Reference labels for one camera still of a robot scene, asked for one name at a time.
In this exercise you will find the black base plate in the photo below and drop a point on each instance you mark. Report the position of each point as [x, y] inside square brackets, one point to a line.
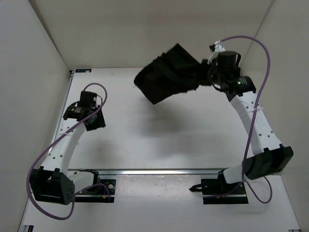
[99, 194]
[216, 192]

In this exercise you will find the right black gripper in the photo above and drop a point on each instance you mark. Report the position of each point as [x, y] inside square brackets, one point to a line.
[205, 65]

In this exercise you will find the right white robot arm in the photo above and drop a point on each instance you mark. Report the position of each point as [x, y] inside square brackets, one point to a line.
[269, 155]

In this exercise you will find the left corner label sticker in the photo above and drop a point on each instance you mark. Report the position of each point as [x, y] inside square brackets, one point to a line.
[83, 70]

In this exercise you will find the black skirt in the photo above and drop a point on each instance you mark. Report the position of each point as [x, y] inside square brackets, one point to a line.
[173, 72]

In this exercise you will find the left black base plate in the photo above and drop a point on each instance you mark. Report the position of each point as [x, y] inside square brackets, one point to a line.
[99, 194]

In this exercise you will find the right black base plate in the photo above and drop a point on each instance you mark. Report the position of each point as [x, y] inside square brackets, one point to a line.
[216, 192]

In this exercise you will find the aluminium table rail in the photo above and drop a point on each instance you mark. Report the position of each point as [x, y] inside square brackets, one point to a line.
[157, 171]

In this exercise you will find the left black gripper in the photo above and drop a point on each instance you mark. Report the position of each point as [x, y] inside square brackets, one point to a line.
[100, 122]

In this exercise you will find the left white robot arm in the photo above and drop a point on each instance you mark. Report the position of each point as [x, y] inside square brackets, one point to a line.
[52, 182]

